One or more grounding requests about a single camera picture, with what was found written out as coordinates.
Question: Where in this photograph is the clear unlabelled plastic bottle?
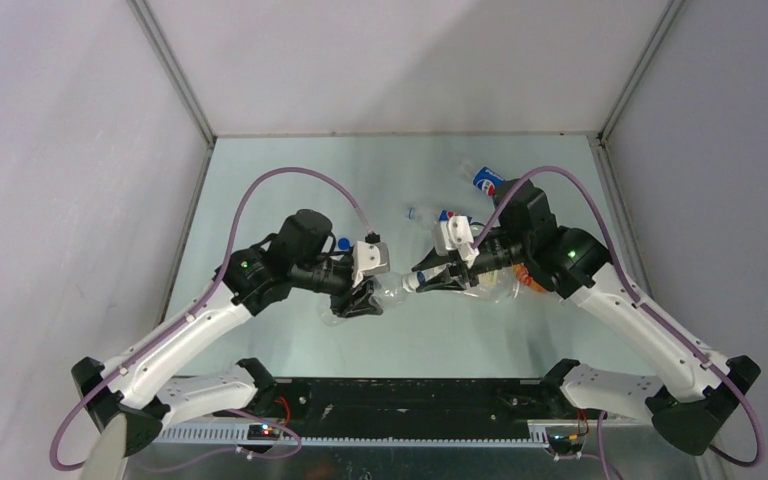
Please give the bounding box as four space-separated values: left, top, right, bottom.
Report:
318 272 410 326

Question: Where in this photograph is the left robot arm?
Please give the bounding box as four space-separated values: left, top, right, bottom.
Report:
71 209 390 457

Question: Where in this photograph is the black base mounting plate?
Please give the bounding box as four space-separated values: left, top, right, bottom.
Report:
244 377 582 439

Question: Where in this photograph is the right controller board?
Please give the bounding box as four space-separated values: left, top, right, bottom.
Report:
546 434 587 461

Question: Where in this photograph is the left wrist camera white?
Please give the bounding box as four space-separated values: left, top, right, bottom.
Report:
352 241 391 288

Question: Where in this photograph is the grey aluminium frame rail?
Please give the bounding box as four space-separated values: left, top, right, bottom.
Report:
587 133 734 479

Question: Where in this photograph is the controller board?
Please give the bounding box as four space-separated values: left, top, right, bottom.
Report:
246 424 283 442
546 434 587 461

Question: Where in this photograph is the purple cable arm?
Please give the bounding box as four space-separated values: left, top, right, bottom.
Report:
470 165 766 468
48 166 383 473

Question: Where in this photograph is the Pepsi bottle blue label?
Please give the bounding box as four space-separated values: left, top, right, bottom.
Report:
456 158 506 197

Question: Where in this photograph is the white slotted cable duct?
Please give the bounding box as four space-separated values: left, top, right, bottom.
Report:
154 422 548 448

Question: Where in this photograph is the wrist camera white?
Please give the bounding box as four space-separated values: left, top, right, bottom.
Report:
431 215 479 267
352 241 391 288

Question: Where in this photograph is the white bottle cap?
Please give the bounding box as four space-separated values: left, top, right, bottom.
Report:
401 271 425 293

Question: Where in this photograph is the orange label plastic bottle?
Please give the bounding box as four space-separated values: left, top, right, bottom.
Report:
512 264 552 294

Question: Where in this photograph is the cream label clear bottle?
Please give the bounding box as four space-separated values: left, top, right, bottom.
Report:
432 268 521 303

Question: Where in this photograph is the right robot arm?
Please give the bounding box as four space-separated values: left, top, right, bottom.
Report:
402 181 761 456

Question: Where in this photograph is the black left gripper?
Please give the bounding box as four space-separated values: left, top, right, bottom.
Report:
292 255 384 319

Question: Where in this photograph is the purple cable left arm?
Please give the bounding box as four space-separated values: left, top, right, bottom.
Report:
48 166 383 473

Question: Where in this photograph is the left controller board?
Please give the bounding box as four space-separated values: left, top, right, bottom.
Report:
246 424 283 442

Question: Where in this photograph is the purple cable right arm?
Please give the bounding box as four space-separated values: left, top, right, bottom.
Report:
470 165 766 468

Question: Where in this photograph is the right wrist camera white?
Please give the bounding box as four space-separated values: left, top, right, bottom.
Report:
431 215 479 267

